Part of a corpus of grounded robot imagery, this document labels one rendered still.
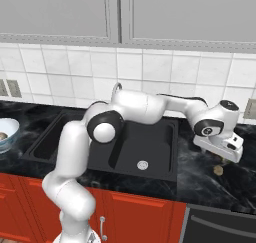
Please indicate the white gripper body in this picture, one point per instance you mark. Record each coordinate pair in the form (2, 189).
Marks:
(216, 149)

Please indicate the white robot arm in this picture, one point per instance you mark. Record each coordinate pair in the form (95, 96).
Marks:
(71, 153)

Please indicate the black kitchen sink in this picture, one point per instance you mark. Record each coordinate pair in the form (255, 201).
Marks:
(150, 143)

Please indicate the round metal sink drain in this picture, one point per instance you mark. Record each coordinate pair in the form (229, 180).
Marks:
(142, 165)

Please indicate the grey sink tap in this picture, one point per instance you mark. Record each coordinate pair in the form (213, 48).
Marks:
(116, 86)

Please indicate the pale blue glass bowl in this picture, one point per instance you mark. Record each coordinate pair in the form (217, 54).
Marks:
(10, 128)

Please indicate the brown food in bowl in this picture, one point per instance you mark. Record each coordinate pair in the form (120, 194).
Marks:
(2, 136)

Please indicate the small brown round food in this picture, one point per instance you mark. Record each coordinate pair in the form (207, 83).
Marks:
(217, 169)

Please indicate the black dishwasher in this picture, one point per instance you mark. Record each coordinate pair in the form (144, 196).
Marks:
(220, 227)

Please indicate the red base cupboard door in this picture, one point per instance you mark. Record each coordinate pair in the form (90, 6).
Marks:
(40, 217)
(143, 220)
(13, 207)

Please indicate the grey wall socket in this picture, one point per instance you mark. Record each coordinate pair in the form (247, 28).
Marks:
(14, 88)
(250, 109)
(2, 88)

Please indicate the grey wall cupboard door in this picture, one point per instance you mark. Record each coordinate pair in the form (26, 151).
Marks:
(193, 13)
(53, 10)

